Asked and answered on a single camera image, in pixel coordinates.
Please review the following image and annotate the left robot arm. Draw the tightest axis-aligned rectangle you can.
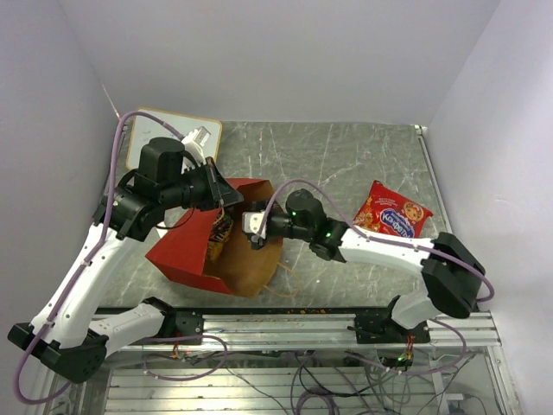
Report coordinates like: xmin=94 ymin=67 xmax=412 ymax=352
xmin=8 ymin=137 xmax=244 ymax=384

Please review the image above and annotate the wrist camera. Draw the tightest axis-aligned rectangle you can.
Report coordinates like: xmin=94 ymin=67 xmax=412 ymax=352
xmin=242 ymin=211 xmax=266 ymax=239
xmin=176 ymin=126 xmax=216 ymax=170

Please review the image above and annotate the yellow candy packet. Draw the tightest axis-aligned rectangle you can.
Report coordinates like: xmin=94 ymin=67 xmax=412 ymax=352
xmin=207 ymin=217 xmax=233 ymax=262

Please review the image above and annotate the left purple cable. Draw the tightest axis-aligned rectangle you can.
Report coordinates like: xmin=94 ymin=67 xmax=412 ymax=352
xmin=15 ymin=111 xmax=187 ymax=405

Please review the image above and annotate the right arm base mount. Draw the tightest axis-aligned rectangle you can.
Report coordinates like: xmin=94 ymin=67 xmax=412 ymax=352
xmin=347 ymin=310 xmax=430 ymax=345

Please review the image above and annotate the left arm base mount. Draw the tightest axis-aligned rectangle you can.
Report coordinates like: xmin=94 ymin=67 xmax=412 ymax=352
xmin=175 ymin=311 xmax=204 ymax=345

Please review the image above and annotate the small whiteboard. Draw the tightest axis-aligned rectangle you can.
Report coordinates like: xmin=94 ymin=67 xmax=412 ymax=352
xmin=124 ymin=106 xmax=224 ymax=172

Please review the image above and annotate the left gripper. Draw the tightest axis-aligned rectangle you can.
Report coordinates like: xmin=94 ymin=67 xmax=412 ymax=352
xmin=161 ymin=156 xmax=245 ymax=212

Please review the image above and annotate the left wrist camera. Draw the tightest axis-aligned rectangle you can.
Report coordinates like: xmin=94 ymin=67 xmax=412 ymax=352
xmin=176 ymin=126 xmax=216 ymax=170

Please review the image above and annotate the aluminium frame rail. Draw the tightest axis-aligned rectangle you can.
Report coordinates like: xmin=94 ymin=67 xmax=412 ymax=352
xmin=179 ymin=313 xmax=501 ymax=351

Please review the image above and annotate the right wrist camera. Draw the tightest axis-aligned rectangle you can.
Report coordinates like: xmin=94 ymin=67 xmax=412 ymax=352
xmin=242 ymin=211 xmax=266 ymax=239

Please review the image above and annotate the red paper bag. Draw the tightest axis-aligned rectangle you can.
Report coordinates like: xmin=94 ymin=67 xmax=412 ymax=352
xmin=145 ymin=178 xmax=283 ymax=297

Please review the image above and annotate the red snack packet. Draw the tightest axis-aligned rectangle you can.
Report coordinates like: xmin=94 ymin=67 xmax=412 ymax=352
xmin=353 ymin=181 xmax=433 ymax=239

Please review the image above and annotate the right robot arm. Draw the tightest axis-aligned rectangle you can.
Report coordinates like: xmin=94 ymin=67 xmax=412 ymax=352
xmin=242 ymin=189 xmax=485 ymax=342

